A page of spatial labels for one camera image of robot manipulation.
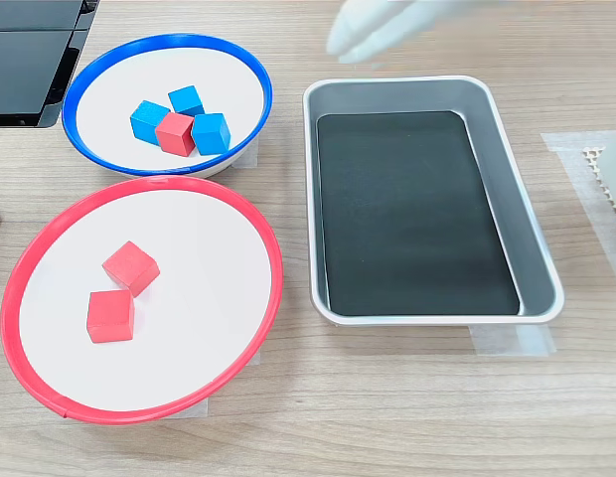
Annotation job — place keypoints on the blue cube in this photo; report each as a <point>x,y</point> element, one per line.
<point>146,119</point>
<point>185,98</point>
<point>211,134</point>

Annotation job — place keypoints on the black tray mat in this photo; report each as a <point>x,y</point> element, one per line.
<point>412,213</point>

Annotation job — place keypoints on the clear tape strip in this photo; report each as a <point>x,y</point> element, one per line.
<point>511,340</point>

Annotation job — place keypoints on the steel tray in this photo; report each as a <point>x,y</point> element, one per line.
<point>511,174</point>

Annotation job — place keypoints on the black flat panel device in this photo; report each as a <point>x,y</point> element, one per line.
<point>25,74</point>
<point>35,12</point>

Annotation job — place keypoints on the blue-rimmed white plate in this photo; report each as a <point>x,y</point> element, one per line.
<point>109,89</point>

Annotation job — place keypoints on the pale perforated base plate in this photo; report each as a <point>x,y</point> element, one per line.
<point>592,159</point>

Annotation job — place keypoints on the red-rimmed white plate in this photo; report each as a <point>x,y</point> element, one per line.
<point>199,278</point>

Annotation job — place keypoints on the red cube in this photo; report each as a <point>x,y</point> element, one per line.
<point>110,317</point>
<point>130,267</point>
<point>174,133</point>

